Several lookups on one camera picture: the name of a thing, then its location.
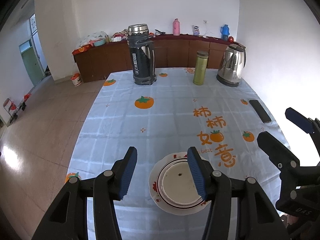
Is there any red white enamel bowl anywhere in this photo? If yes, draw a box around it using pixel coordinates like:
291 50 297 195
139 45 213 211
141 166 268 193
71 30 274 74
156 158 203 209

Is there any white red flower plate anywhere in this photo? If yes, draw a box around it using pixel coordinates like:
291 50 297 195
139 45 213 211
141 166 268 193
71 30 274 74
149 152 210 216

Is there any black smartphone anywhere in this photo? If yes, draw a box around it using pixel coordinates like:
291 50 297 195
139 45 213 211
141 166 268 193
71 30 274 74
249 100 271 124

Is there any light blue persimmon tablecloth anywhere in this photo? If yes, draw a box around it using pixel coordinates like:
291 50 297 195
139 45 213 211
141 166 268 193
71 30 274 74
68 68 286 239

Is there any stainless electric kettle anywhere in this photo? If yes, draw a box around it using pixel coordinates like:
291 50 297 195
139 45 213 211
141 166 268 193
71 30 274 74
216 43 246 87

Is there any white plastic bucket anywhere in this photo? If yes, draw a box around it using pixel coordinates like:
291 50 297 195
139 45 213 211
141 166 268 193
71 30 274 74
71 73 82 86

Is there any brown wooden sideboard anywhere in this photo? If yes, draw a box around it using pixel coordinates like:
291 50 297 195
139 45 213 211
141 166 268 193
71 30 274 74
73 34 232 82

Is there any olive green tumbler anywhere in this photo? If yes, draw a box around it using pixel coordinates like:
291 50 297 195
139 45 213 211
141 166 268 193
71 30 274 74
193 51 209 86

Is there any blue thermos flask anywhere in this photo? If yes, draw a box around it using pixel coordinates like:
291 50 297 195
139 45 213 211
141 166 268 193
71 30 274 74
220 24 230 41

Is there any red folding chair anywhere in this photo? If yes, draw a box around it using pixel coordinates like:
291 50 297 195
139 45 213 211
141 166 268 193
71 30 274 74
3 98 18 124

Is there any dark thermos jug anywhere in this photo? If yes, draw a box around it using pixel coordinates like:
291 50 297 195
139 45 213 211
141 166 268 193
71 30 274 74
127 23 156 85

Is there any green door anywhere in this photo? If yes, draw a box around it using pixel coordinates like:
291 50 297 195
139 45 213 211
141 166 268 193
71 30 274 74
19 40 45 86

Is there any teal basin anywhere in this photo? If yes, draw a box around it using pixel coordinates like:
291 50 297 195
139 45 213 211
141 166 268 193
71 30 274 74
92 37 106 47

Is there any pink thermos flask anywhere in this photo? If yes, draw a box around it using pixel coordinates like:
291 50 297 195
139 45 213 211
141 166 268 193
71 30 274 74
172 18 180 36

